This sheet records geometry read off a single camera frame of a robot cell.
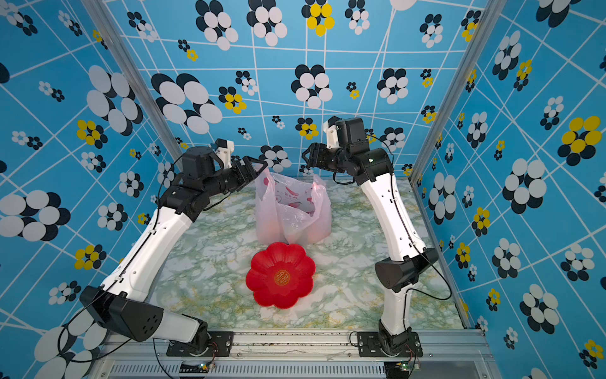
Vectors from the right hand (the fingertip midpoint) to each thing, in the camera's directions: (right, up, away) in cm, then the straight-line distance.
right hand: (314, 154), depth 71 cm
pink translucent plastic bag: (-8, -17, +10) cm, 22 cm away
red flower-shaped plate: (-12, -42, +18) cm, 47 cm away
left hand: (-15, -4, -2) cm, 16 cm away
